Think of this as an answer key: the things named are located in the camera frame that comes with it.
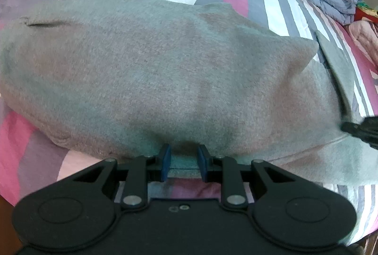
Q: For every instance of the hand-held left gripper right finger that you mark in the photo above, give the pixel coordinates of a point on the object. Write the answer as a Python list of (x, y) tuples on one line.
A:
[(203, 163)]

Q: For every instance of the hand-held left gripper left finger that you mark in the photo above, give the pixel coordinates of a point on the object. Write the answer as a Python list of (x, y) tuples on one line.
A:
[(165, 162)]

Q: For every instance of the folded colourful blanket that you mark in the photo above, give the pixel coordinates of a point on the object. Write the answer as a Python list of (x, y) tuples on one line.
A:
[(367, 11)]

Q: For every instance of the folded pink blanket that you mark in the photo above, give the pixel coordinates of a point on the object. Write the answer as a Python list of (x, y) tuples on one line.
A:
[(366, 36)]

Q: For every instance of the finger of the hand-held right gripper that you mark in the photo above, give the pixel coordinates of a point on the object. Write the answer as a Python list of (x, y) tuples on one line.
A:
[(360, 129)]

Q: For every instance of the grey pants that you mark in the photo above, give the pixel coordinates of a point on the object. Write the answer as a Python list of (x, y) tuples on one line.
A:
[(165, 81)]

